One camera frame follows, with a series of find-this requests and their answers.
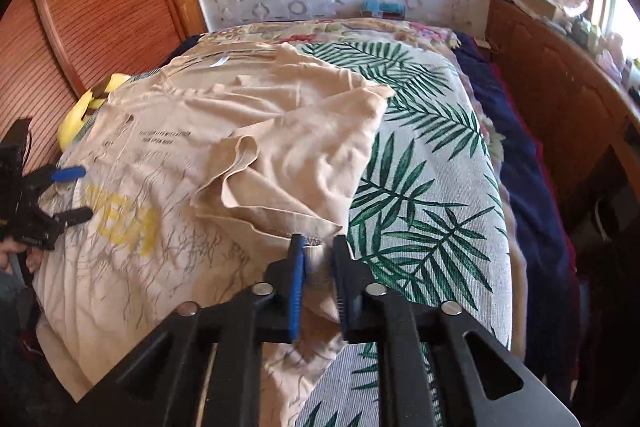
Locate bright window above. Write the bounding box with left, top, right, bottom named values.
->
left=590, top=0, right=638, bottom=62

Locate row of small bottles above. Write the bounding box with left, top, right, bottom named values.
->
left=570, top=14, right=640, bottom=88

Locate navy blue blanket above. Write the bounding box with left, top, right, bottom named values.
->
left=452, top=31, right=583, bottom=403

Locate person's left hand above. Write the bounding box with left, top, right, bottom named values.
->
left=0, top=243, right=42, bottom=279

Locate yellow plush toy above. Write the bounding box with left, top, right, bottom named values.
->
left=58, top=73, right=132, bottom=152

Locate beige printed t-shirt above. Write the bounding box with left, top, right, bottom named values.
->
left=35, top=43, right=397, bottom=427

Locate wooden wardrobe door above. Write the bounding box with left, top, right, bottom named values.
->
left=0, top=0, right=208, bottom=168

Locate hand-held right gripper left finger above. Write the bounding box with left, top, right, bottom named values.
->
left=75, top=233, right=307, bottom=427

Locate cardboard box with floral paper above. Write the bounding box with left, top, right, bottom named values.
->
left=515, top=0, right=588, bottom=22

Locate leaf print blanket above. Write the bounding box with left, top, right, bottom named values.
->
left=122, top=38, right=513, bottom=427

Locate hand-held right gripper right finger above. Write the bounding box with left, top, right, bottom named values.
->
left=333, top=235, right=582, bottom=427

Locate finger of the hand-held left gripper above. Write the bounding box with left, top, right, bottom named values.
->
left=41, top=207, right=94, bottom=234
left=26, top=164, right=87, bottom=194

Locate wooden sideboard cabinet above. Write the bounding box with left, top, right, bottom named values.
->
left=486, top=0, right=640, bottom=228

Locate blue plastic toy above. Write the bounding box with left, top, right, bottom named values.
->
left=361, top=0, right=405, bottom=18

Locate floral quilt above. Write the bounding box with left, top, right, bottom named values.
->
left=197, top=18, right=507, bottom=168

